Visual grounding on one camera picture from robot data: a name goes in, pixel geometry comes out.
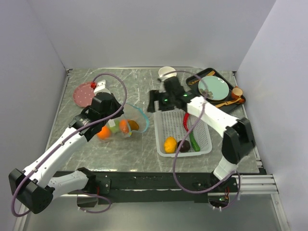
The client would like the green lime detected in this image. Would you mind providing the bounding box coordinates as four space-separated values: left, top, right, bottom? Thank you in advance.
109 120 120 134

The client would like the orange small cup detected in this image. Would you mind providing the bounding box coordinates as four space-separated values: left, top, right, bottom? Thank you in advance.
231 86 243 99

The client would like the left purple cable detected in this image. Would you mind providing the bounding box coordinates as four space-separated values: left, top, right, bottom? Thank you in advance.
12 73 128 217

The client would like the black tray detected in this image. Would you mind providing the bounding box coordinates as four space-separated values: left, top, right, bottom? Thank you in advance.
186 68 245 114

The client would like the red chili pepper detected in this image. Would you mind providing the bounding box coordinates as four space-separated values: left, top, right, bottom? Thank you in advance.
183 113 189 131

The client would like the white plastic basket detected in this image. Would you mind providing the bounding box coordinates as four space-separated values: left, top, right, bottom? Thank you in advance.
153 105 213 158

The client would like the wooden spoon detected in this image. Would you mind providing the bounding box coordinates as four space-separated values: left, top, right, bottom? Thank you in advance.
216 97 245 108

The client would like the yellow orange persimmon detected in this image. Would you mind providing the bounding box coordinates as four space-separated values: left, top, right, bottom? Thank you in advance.
164 137 177 154

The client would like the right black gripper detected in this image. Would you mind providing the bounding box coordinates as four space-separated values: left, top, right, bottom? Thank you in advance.
147 90 176 113

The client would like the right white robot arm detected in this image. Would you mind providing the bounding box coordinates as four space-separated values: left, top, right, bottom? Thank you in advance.
147 77 256 192

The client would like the wooden fork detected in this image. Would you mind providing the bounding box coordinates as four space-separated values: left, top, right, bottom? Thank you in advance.
188 71 216 86

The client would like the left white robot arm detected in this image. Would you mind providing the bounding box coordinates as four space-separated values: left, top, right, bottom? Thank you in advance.
9 92 124 214

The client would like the clear blue-zipper zip bag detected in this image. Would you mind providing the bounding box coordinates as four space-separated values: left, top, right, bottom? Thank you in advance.
97 103 150 142

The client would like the pink dotted plate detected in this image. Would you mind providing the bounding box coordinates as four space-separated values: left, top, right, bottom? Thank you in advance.
73 82 95 108

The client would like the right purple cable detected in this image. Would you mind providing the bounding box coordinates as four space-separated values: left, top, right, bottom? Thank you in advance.
161 70 241 210

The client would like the green chili pepper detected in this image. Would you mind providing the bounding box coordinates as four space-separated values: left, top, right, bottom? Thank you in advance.
189 132 200 152

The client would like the dark purple mangosteen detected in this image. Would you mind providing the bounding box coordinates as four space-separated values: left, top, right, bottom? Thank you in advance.
177 140 191 153

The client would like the light green plate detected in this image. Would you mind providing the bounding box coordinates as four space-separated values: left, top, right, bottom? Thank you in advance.
198 76 229 101

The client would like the white patterned bowl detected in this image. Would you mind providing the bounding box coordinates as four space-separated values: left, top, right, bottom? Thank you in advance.
158 66 177 78

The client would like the brown kiwi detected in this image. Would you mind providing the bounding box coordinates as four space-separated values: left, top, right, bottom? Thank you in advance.
128 120 140 130

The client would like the purple cable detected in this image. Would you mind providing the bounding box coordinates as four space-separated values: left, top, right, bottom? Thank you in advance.
12 73 128 217
161 70 241 210

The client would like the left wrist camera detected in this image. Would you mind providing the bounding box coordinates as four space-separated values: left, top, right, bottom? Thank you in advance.
90 79 110 95

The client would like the orange tangerine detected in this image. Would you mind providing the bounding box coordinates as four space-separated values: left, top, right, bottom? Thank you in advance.
97 126 112 140
119 119 129 134

